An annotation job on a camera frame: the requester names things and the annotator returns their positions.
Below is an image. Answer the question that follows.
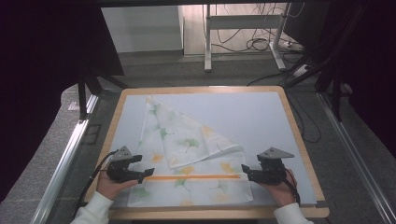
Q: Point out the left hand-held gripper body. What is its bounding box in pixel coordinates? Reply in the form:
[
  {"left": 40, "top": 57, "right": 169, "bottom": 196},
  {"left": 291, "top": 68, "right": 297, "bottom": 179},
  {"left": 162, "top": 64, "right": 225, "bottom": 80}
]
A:
[{"left": 106, "top": 145, "right": 140, "bottom": 184}]

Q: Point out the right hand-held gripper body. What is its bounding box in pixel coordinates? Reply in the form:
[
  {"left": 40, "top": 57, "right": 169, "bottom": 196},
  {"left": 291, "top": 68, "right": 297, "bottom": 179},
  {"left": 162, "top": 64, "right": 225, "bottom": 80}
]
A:
[{"left": 258, "top": 147, "right": 295, "bottom": 187}]

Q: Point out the white leaf print zippered pillowcase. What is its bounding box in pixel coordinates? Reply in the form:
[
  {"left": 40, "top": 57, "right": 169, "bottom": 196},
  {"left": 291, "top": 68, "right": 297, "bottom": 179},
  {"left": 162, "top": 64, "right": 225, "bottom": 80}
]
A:
[{"left": 126, "top": 95, "right": 255, "bottom": 209}]

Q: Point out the person's left hand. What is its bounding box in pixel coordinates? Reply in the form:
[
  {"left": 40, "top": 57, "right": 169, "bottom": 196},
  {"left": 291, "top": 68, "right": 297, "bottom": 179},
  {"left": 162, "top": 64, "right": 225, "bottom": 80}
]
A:
[{"left": 96, "top": 172, "right": 139, "bottom": 202}]

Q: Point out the person's right hand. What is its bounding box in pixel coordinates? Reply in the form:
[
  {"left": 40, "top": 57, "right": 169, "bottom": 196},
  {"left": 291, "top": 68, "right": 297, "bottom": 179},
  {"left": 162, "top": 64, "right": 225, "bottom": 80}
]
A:
[{"left": 260, "top": 168, "right": 299, "bottom": 208}]

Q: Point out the dark floor socket cover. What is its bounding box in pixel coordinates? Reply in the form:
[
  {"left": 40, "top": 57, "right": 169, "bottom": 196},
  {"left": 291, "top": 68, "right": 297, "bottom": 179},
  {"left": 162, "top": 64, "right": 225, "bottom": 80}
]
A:
[{"left": 83, "top": 123, "right": 103, "bottom": 146}]

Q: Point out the black metal stand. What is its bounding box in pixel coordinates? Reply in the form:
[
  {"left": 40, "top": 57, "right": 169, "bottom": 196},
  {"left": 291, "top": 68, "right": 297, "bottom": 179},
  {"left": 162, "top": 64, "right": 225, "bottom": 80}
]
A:
[
  {"left": 78, "top": 63, "right": 129, "bottom": 120},
  {"left": 284, "top": 0, "right": 354, "bottom": 122}
]

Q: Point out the white power strip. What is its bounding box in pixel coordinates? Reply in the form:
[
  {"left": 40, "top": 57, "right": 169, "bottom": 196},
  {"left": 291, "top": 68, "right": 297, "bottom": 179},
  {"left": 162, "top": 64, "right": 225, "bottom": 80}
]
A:
[{"left": 292, "top": 63, "right": 313, "bottom": 78}]

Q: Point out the white cabinet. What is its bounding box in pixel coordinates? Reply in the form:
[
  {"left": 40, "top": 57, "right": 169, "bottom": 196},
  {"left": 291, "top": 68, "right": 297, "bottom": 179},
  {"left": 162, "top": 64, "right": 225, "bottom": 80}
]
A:
[{"left": 101, "top": 6, "right": 185, "bottom": 54}]

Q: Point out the dark curtain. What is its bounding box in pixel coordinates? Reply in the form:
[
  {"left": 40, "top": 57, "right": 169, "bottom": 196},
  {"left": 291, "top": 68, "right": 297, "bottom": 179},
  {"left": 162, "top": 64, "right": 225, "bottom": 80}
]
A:
[
  {"left": 284, "top": 0, "right": 396, "bottom": 160},
  {"left": 0, "top": 0, "right": 125, "bottom": 203}
]

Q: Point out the right hand-held gripper black cable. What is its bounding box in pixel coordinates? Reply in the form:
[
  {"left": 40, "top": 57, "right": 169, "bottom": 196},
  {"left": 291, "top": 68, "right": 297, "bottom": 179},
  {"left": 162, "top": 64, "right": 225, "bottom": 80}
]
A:
[{"left": 281, "top": 169, "right": 302, "bottom": 206}]

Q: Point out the hand-held gripper black cable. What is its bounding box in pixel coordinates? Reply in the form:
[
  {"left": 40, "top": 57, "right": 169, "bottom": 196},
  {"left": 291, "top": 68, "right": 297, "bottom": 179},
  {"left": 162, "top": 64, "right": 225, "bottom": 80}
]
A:
[
  {"left": 72, "top": 149, "right": 119, "bottom": 218},
  {"left": 281, "top": 169, "right": 302, "bottom": 206}
]

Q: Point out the left hand-held gripper black cable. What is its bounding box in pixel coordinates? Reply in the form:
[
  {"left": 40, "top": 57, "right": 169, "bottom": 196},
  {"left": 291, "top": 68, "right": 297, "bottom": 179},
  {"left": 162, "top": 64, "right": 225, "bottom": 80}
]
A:
[{"left": 72, "top": 149, "right": 119, "bottom": 218}]

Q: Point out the black floor cable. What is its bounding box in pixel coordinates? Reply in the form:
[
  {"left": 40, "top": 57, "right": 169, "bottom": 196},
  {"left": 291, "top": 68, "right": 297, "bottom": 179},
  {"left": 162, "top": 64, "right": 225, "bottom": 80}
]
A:
[{"left": 286, "top": 92, "right": 322, "bottom": 145}]

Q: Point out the aluminium floor rail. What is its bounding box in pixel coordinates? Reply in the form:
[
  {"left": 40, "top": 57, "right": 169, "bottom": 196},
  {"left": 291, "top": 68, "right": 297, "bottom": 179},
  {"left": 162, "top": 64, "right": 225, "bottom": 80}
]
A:
[
  {"left": 31, "top": 94, "right": 99, "bottom": 224},
  {"left": 317, "top": 91, "right": 396, "bottom": 224}
]

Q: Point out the tangle of black floor cables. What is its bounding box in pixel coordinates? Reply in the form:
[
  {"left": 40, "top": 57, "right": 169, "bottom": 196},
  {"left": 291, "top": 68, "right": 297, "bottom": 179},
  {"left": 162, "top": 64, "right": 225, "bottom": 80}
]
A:
[{"left": 214, "top": 3, "right": 304, "bottom": 54}]

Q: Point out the white desk frame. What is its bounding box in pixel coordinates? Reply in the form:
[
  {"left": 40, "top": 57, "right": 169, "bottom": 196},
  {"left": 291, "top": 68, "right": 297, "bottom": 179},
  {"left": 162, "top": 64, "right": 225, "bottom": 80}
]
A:
[{"left": 204, "top": 3, "right": 288, "bottom": 73}]

